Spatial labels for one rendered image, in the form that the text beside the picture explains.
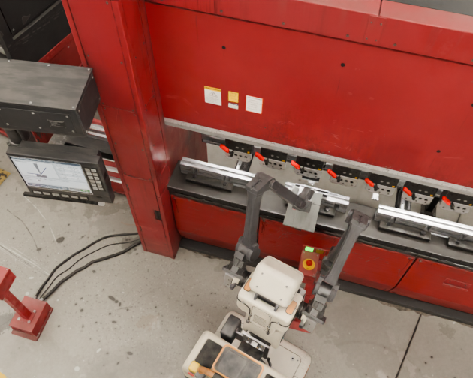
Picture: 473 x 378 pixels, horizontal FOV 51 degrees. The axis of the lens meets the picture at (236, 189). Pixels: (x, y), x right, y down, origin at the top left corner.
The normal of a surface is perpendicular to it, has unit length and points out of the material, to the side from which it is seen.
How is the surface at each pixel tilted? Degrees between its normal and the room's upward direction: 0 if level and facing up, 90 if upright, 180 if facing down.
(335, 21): 90
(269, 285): 48
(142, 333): 0
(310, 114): 90
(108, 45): 90
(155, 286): 0
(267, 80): 90
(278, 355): 0
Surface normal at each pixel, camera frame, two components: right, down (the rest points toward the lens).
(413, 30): -0.28, 0.81
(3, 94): 0.01, -0.54
